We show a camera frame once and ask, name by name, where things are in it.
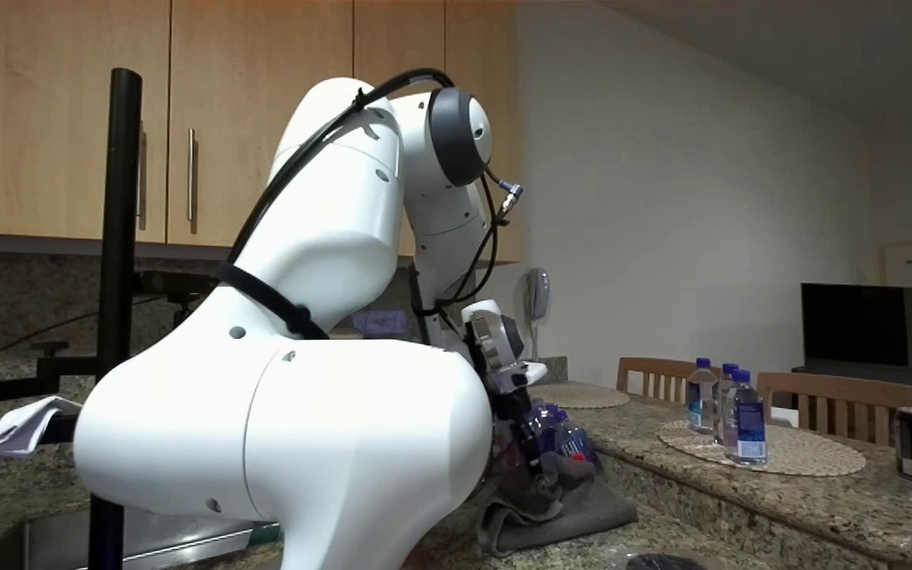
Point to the black camera stand pole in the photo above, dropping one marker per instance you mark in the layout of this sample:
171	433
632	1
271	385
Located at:
116	296

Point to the middle water bottle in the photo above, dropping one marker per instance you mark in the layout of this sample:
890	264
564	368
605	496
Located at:
728	403

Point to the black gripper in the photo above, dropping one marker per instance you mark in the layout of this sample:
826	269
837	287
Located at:
507	464

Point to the round woven placemat far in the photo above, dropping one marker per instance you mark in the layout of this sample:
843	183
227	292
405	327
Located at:
580	396

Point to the right wooden chair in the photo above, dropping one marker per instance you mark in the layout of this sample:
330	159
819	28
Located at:
837	408

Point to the wooden upper cabinets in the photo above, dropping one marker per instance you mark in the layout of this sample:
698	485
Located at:
221	79

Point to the water bottle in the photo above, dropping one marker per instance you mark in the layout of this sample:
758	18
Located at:
700	393
728	403
749	421

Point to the left wooden chair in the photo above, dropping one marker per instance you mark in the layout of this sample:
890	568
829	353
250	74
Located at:
653	378

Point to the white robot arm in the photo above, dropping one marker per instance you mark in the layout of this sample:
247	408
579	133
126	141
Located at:
343	382

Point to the steel kitchen sink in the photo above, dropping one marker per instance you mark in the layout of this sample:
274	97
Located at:
150	544

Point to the wooden chair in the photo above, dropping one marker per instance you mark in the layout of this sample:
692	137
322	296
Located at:
653	378
837	408

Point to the white crumpled cloth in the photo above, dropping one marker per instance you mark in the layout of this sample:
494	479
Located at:
28	426

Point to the left water bottle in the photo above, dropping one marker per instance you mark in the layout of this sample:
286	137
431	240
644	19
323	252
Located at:
700	393

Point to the pack of blue bottles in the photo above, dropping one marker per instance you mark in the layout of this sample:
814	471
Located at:
554	447

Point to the dark grey towel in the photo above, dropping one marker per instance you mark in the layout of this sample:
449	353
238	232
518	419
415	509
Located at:
584	512

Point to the black television screen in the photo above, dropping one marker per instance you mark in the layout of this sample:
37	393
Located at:
857	330

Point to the front water bottle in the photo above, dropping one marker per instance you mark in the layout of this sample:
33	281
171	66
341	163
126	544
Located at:
749	421

